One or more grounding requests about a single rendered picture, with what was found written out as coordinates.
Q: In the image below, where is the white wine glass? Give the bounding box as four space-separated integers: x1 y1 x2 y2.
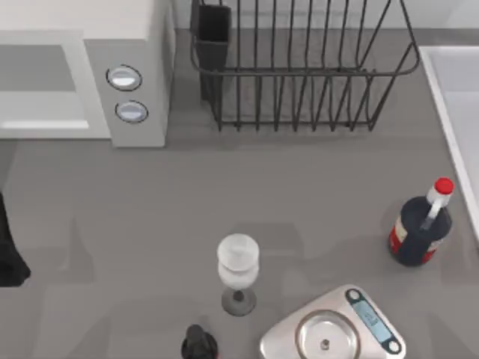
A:
216 233 260 317

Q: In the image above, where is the round silver microwave knob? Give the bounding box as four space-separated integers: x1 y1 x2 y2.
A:
106 64 143 92
115 99 150 124

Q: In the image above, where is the black cutlery holder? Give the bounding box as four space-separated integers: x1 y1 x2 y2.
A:
189 0 233 70

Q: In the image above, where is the small black bottle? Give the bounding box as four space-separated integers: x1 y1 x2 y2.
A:
180 324 219 359

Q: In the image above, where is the pale microwave oven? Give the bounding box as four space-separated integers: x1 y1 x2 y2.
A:
0 0 177 149

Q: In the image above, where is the silver kitchen scale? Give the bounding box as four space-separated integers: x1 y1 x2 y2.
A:
259 283 407 359

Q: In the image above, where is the dark bottle with red cap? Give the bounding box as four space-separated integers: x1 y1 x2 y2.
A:
388 177 456 268

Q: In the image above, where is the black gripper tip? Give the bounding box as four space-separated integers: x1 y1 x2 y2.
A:
0 191 31 289

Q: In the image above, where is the dark wire dish rack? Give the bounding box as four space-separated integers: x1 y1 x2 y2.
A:
189 0 421 133

